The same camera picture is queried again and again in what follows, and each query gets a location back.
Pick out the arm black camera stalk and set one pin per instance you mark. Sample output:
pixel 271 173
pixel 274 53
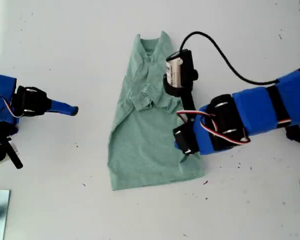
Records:
pixel 188 102
pixel 15 155

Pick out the green t-shirt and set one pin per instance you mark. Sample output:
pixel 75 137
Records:
pixel 140 150

